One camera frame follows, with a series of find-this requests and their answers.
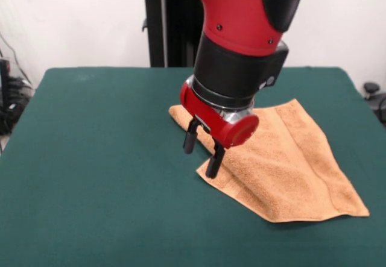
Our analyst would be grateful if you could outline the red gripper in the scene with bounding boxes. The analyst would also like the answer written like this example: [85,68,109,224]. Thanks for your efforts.
[180,76,260,179]

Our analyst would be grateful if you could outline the black cable bundle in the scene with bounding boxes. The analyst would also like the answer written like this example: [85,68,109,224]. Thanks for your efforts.
[7,77,34,111]

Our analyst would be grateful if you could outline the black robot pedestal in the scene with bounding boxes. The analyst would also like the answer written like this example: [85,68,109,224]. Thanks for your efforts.
[131,0,209,68]

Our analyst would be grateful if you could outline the black round knob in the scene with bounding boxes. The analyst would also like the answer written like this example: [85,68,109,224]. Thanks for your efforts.
[363,82,381,99]

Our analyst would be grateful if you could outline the grey wall cable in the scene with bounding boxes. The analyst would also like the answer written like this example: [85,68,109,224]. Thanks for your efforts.
[0,33,31,84]

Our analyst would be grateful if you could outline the black electronics box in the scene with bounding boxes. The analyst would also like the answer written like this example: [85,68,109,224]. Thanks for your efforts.
[0,58,11,135]

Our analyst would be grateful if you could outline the dark green table cloth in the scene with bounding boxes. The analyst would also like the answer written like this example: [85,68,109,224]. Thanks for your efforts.
[0,66,386,267]

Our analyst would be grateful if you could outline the orange terry towel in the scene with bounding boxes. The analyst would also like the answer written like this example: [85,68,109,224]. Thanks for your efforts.
[168,98,370,223]

